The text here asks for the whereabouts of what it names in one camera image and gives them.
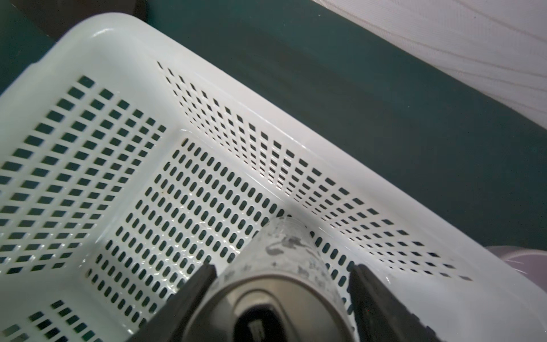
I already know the white can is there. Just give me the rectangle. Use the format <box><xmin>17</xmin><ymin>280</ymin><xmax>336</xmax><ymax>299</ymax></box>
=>
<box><xmin>182</xmin><ymin>217</ymin><xmax>354</xmax><ymax>341</ymax></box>

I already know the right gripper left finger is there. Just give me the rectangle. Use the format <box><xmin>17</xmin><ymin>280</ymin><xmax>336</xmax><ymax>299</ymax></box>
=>
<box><xmin>128</xmin><ymin>264</ymin><xmax>217</xmax><ymax>342</ymax></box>

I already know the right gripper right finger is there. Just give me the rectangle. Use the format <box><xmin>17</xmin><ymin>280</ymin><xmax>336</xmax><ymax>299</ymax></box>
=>
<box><xmin>349</xmin><ymin>264</ymin><xmax>440</xmax><ymax>342</ymax></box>

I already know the white plastic basket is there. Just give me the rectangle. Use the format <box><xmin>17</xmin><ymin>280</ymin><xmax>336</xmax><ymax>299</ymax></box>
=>
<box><xmin>1</xmin><ymin>14</ymin><xmax>546</xmax><ymax>341</ymax></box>

